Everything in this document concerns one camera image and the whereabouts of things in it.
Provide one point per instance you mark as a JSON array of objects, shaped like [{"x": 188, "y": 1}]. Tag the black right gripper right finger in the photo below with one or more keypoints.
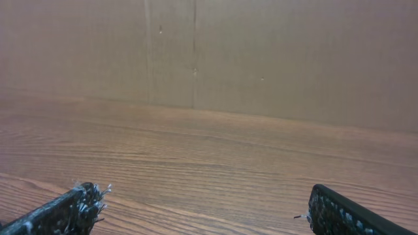
[{"x": 330, "y": 213}]

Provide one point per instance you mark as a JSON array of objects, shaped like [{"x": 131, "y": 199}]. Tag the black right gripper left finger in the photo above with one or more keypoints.
[{"x": 73, "y": 213}]

